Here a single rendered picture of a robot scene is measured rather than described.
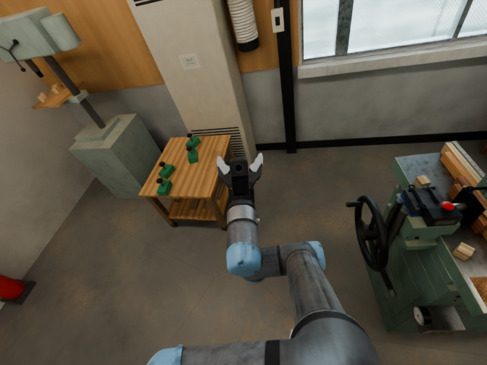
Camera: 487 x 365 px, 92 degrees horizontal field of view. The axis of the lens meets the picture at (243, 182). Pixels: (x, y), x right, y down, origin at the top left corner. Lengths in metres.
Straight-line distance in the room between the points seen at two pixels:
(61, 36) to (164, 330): 1.98
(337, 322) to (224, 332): 1.51
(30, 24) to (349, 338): 2.07
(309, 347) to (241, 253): 0.28
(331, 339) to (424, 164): 1.00
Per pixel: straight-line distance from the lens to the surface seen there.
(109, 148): 2.20
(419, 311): 1.12
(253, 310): 1.78
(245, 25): 1.82
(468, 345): 1.92
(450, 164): 1.20
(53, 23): 2.00
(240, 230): 0.54
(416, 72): 2.31
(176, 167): 1.92
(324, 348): 0.28
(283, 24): 1.88
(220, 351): 0.29
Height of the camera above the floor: 1.71
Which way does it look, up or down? 48 degrees down
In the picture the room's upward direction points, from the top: 17 degrees counter-clockwise
